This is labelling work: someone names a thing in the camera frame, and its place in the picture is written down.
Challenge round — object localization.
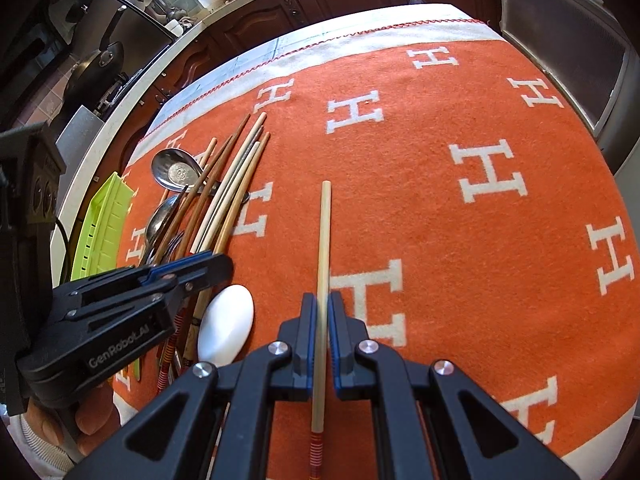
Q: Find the steel fork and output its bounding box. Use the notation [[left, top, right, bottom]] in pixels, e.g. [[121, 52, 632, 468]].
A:
[[160, 232, 184, 263]]

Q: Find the black wok with handle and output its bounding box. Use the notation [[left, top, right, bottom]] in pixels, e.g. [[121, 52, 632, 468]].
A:
[[63, 4, 128, 108]]

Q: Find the white ceramic spoon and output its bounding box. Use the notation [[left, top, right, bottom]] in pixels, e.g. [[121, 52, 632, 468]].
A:
[[196, 284, 255, 367]]

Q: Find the green plastic utensil tray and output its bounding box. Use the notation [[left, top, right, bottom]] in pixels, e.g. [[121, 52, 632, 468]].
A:
[[70, 172, 134, 281]]

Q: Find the light blue table cover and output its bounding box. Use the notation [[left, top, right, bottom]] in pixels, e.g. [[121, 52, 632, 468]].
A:
[[144, 3, 484, 145]]

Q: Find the bamboo chopstick red end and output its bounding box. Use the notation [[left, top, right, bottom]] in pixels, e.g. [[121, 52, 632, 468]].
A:
[[309, 180, 332, 479]]

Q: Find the orange H-pattern blanket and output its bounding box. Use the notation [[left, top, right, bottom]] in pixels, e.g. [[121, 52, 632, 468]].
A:
[[118, 25, 639, 479]]

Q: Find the person's left hand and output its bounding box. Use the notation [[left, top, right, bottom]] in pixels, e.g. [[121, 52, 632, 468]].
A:
[[24, 382, 122, 456]]

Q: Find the steel stove guard panel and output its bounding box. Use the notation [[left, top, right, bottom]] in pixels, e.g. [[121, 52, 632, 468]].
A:
[[56, 105, 104, 185]]

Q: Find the light bamboo chopstick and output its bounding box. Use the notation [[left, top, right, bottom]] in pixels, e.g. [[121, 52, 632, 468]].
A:
[[158, 136, 219, 206]]

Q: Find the grey oven appliance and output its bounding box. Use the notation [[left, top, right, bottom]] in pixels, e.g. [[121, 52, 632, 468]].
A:
[[500, 0, 639, 171]]

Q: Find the large steel tablespoon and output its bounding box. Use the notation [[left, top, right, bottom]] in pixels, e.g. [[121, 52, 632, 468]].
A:
[[140, 195, 181, 264]]

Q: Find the dark brown wooden chopstick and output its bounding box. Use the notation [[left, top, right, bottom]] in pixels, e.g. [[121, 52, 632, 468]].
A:
[[150, 112, 252, 266]]

